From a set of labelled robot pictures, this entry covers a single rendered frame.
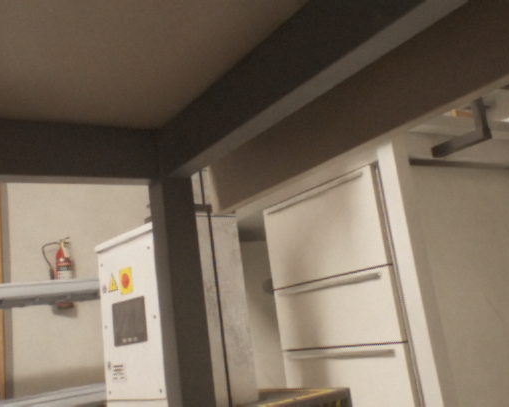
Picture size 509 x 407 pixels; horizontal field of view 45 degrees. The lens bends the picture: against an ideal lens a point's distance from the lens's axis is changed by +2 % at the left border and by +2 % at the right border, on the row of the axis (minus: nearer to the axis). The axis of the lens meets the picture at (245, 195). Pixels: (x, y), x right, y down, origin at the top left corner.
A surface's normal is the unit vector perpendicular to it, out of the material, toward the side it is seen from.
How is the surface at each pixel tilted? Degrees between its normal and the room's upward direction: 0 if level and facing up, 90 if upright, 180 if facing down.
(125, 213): 90
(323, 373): 90
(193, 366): 90
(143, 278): 90
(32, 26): 180
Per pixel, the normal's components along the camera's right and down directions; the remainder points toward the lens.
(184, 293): 0.51, -0.25
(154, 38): 0.13, 0.97
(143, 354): -0.78, -0.04
